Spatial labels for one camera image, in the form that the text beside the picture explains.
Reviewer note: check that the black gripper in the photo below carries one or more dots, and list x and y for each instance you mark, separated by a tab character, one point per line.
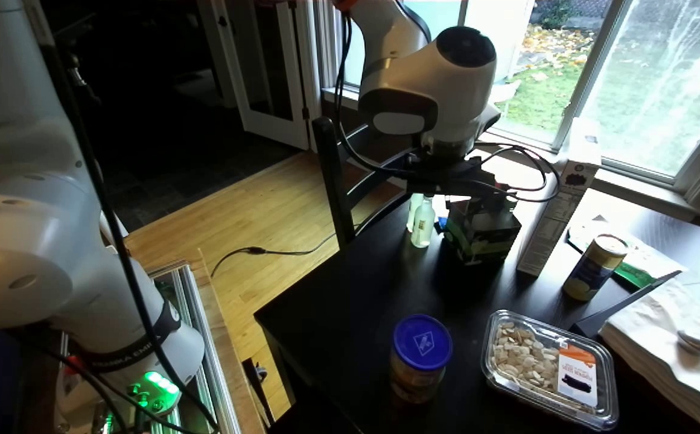
454	178

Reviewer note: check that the small green-capped clear bottle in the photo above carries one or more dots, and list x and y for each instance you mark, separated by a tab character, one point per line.
420	221

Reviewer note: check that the dark green bottle box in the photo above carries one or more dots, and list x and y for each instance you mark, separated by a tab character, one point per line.
478	234

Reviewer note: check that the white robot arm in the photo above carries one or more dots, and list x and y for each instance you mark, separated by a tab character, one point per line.
64	261

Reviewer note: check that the clear plastic food container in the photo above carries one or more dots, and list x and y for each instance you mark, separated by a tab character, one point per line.
551	371

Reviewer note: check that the green flat object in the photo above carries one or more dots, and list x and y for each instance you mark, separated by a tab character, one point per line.
635	279

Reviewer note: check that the blue-lid yellow jar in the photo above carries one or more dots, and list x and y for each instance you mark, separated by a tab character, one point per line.
420	351

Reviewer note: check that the dark wooden chair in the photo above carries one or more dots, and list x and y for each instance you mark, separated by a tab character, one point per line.
359	193

